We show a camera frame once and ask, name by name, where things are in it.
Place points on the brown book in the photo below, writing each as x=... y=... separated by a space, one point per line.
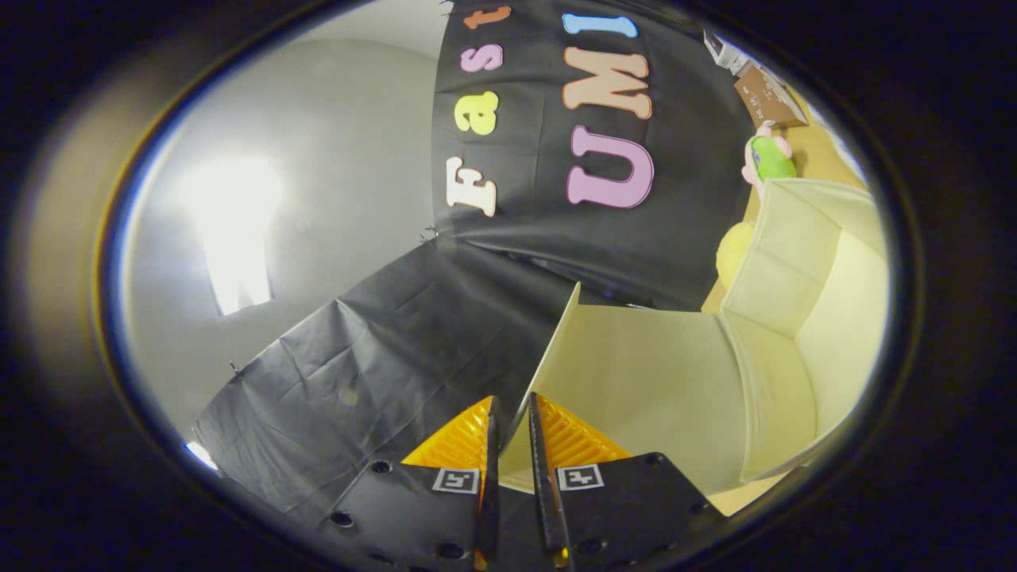
x=767 y=99

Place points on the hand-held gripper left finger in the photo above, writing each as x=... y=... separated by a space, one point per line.
x=491 y=508

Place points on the green and pink plush toy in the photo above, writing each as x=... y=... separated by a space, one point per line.
x=769 y=159

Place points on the ceiling light panel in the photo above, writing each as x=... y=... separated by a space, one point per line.
x=234 y=230

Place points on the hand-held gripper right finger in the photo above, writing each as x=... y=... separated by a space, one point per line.
x=548 y=500

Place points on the white book with dark cover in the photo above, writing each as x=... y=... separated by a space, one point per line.
x=727 y=54

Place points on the black backdrop cloth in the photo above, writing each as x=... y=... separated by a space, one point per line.
x=397 y=357

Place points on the beige fabric storage box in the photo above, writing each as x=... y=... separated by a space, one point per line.
x=651 y=381

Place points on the round yellow plush toy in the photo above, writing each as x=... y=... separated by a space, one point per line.
x=731 y=254

